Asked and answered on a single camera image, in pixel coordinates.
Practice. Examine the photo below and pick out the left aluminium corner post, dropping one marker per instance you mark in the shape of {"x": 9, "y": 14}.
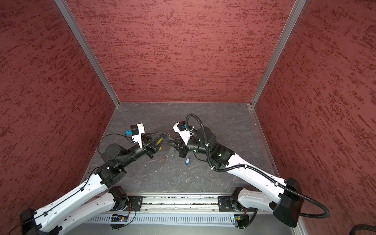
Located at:
{"x": 75, "y": 28}

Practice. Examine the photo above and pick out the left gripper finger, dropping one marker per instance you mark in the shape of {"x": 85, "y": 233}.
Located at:
{"x": 156, "y": 143}
{"x": 155, "y": 136}

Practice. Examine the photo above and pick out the aluminium corner post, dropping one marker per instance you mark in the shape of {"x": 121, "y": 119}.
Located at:
{"x": 75, "y": 28}
{"x": 287, "y": 30}

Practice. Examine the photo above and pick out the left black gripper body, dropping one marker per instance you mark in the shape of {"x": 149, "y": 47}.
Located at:
{"x": 146, "y": 148}

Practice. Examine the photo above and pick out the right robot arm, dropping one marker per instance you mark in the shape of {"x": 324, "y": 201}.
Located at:
{"x": 280, "y": 197}

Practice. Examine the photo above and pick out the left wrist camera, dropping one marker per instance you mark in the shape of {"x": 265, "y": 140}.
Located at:
{"x": 136, "y": 131}

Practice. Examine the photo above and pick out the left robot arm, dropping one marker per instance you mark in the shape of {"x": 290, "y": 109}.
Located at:
{"x": 98, "y": 194}

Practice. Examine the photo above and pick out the white slotted cable duct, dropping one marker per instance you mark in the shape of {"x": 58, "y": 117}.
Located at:
{"x": 170, "y": 219}

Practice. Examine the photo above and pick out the right circuit board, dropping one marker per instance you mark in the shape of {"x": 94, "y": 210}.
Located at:
{"x": 241, "y": 221}

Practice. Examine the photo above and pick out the circuit board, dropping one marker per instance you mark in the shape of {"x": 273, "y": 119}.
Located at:
{"x": 241, "y": 221}
{"x": 119, "y": 218}

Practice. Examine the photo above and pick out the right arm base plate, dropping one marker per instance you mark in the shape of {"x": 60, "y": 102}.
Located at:
{"x": 225, "y": 204}

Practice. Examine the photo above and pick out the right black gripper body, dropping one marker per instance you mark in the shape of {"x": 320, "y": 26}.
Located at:
{"x": 185, "y": 150}

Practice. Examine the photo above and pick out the left circuit board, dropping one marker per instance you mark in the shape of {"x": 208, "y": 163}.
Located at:
{"x": 119, "y": 218}

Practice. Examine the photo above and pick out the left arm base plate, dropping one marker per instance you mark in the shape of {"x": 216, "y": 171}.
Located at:
{"x": 134, "y": 202}

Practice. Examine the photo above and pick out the aluminium mounting rail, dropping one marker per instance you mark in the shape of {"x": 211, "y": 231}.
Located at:
{"x": 179, "y": 202}

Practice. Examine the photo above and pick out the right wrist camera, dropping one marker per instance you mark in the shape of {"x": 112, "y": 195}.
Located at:
{"x": 185, "y": 131}

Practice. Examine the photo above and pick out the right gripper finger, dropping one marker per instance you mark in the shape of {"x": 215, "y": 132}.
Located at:
{"x": 175, "y": 144}
{"x": 175, "y": 139}

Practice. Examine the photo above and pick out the right aluminium corner post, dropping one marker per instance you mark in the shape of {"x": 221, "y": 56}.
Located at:
{"x": 287, "y": 30}

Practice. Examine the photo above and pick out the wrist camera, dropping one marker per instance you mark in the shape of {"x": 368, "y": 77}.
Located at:
{"x": 185, "y": 131}
{"x": 136, "y": 131}

